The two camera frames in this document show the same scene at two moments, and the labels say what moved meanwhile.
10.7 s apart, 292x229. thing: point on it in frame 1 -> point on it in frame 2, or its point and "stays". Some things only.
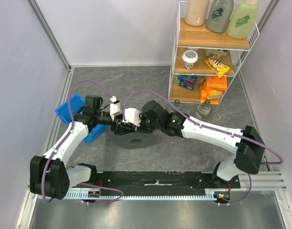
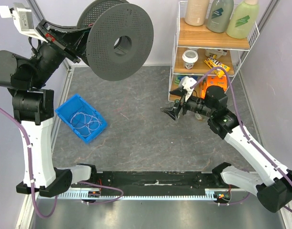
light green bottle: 243,19 stays
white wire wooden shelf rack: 205,63 stays
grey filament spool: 135,140 -> 120,40
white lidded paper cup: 189,57 stays
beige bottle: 196,12 stays
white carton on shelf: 217,52 stays
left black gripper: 116,128 -> 75,38
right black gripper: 138,128 -> 180,109
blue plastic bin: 76,103 stays
